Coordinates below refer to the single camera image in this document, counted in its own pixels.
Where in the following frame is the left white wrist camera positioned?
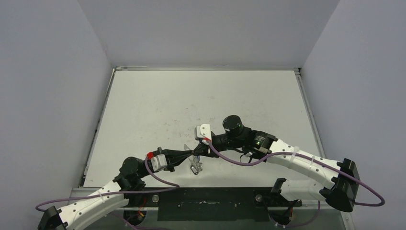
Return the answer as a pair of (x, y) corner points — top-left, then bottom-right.
(146, 147), (168, 173)

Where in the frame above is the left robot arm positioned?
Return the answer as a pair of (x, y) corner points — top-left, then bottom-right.
(36, 148), (193, 230)

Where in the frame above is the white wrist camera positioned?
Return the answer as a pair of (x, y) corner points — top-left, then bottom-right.
(146, 147), (168, 173)
(194, 124), (212, 141)

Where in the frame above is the aluminium front rail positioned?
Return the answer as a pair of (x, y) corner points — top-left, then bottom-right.
(72, 187), (357, 212)

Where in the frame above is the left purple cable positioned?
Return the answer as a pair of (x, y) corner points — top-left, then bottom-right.
(34, 155), (181, 230)

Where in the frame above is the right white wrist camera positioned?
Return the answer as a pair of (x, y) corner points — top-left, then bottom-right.
(194, 124), (212, 141)

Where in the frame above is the black tagged key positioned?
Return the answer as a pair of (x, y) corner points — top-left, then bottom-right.
(190, 166), (199, 175)

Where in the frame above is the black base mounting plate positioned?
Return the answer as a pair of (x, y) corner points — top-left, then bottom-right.
(125, 187), (302, 221)

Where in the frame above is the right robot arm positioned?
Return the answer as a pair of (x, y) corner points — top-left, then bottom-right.
(194, 115), (359, 212)

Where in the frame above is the clear plastic keyring holder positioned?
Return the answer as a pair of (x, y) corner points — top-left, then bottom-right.
(188, 154), (203, 173)

